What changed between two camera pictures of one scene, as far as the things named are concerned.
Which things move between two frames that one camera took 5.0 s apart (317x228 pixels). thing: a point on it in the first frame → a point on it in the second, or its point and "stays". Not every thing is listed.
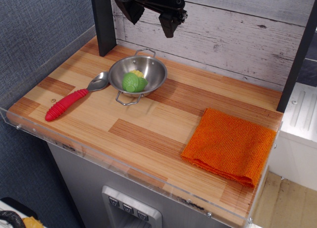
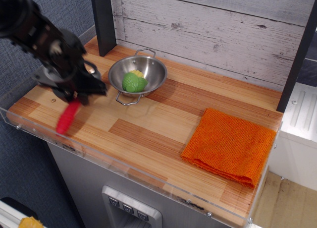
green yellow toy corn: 134,81 stays
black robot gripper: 166,2 → 66,72
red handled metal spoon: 99,82 → 67,117
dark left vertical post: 103,13 stays
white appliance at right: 295,155 stays
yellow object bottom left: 31,222 stays
